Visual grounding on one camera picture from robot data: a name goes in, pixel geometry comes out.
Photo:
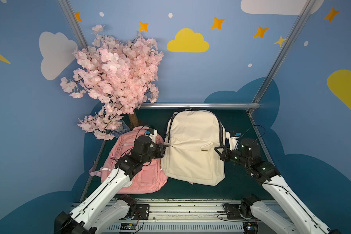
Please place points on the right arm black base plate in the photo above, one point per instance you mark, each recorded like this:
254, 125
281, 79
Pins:
238, 211

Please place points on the beige and navy backpack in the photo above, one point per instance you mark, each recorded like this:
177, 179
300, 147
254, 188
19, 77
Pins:
192, 140

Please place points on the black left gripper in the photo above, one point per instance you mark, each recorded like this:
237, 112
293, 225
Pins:
159, 150

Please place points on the aluminium left corner post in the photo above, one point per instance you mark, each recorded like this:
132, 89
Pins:
73, 22

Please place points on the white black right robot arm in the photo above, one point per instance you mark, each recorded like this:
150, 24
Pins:
301, 219

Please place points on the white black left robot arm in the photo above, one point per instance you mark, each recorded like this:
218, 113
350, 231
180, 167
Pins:
92, 216

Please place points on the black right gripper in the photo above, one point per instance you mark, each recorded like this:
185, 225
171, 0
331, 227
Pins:
225, 155

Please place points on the pink artificial blossom tree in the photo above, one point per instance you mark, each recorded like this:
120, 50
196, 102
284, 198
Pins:
120, 75

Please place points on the pink backpack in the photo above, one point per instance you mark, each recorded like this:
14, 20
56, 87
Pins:
150, 179

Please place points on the aluminium corner post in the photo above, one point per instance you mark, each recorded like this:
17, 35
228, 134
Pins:
292, 36
73, 22

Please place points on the green circuit board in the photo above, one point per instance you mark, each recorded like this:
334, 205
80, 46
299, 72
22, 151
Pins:
128, 228
250, 228

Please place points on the aluminium back rail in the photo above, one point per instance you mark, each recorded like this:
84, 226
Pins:
237, 106

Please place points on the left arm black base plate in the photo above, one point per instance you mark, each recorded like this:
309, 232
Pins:
141, 212

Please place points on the left green circuit board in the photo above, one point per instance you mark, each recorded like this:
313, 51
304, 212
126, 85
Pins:
128, 228

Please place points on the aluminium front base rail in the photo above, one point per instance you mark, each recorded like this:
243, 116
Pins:
191, 210

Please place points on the right green circuit board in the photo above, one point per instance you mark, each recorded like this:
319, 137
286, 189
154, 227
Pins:
250, 228

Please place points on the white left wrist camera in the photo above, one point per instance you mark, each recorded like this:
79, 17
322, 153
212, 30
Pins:
152, 134

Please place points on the aluminium right corner post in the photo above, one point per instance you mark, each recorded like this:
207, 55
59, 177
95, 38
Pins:
292, 36

